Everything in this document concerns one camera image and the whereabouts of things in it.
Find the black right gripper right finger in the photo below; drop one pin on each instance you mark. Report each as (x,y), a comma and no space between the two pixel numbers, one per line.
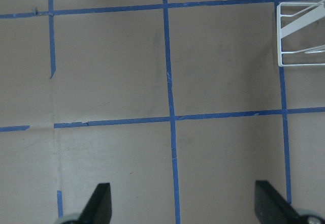
(271,208)

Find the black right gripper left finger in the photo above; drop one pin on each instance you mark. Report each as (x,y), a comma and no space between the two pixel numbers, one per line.
(99,207)

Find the white wire cup rack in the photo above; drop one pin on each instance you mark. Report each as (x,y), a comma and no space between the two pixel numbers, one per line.
(287,24)

